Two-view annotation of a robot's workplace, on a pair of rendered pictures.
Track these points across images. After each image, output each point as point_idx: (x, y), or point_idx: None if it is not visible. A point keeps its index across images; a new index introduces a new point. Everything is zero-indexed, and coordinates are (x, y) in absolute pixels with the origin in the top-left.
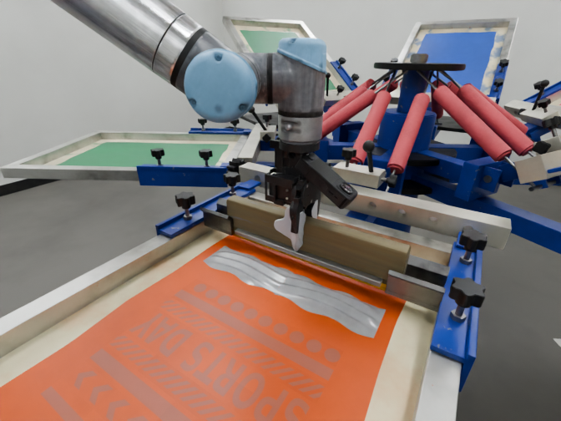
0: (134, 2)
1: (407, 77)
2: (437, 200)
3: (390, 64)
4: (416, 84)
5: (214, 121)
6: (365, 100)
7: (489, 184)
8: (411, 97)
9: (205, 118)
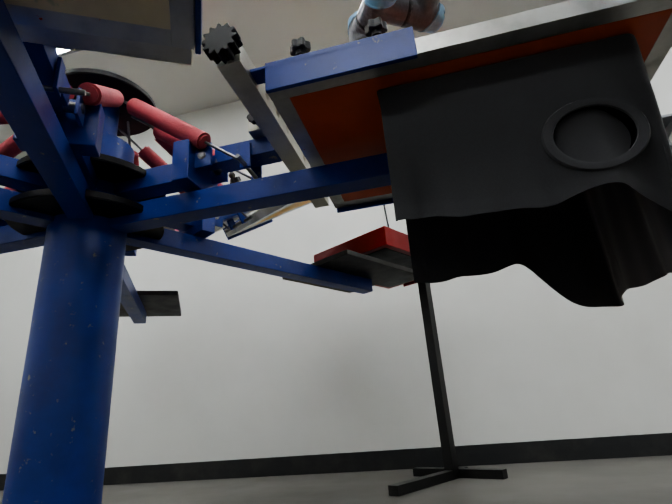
0: None
1: (110, 108)
2: (169, 245)
3: (130, 80)
4: (117, 121)
5: (440, 26)
6: (121, 97)
7: (218, 220)
8: (115, 131)
9: (442, 22)
